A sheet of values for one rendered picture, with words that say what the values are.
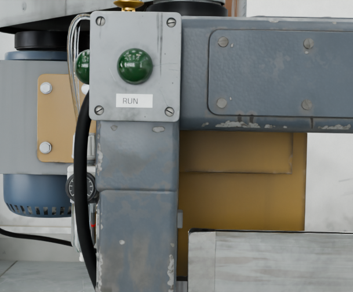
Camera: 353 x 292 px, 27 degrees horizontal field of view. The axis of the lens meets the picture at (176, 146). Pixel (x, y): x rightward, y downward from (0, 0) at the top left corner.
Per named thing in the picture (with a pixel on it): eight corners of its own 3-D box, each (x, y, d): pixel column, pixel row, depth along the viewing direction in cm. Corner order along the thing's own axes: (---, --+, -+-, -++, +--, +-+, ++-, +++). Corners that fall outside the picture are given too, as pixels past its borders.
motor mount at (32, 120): (-15, 174, 103) (-14, 58, 102) (-3, 170, 109) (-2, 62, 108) (186, 178, 102) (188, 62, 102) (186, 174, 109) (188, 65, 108)
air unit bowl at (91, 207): (69, 254, 86) (69, 202, 86) (72, 249, 89) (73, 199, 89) (94, 254, 86) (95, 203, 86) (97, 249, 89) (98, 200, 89)
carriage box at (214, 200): (114, 280, 95) (117, 39, 93) (132, 234, 129) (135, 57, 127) (303, 284, 95) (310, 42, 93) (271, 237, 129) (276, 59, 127)
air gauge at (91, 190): (64, 203, 84) (65, 171, 84) (66, 201, 86) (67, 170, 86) (96, 204, 84) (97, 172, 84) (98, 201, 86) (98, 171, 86)
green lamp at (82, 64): (71, 83, 61) (71, 47, 60) (76, 84, 64) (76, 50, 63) (101, 84, 60) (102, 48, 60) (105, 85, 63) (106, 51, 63)
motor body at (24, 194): (-9, 219, 107) (-8, 49, 106) (14, 205, 122) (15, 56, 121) (94, 221, 107) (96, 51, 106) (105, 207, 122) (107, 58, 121)
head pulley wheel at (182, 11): (143, 25, 75) (144, 0, 75) (147, 33, 84) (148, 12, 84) (230, 26, 75) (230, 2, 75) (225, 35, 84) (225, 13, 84)
